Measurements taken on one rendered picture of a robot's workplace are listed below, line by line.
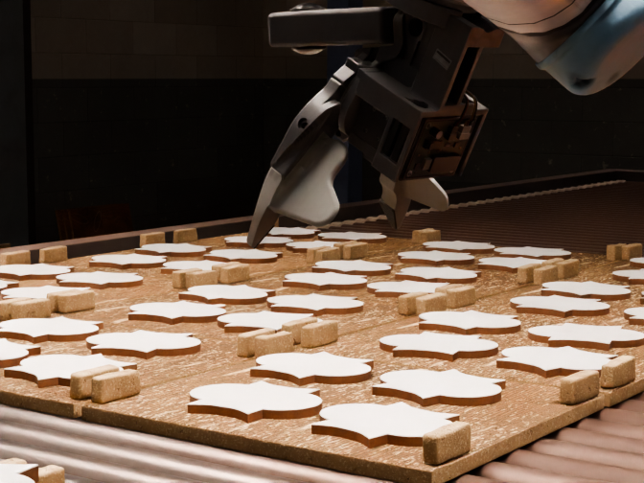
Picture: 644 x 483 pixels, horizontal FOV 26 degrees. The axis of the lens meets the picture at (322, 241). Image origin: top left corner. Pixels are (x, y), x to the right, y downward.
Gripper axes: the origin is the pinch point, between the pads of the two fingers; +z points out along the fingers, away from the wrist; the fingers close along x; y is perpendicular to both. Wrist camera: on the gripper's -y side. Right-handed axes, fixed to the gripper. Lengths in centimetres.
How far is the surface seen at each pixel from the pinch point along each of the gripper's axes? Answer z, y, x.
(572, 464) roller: 20.5, 11.8, 31.1
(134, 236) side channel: 86, -123, 100
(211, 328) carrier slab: 49, -49, 47
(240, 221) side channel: 89, -127, 133
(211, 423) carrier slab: 31.9, -15.2, 13.8
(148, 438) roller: 35.9, -19.1, 10.4
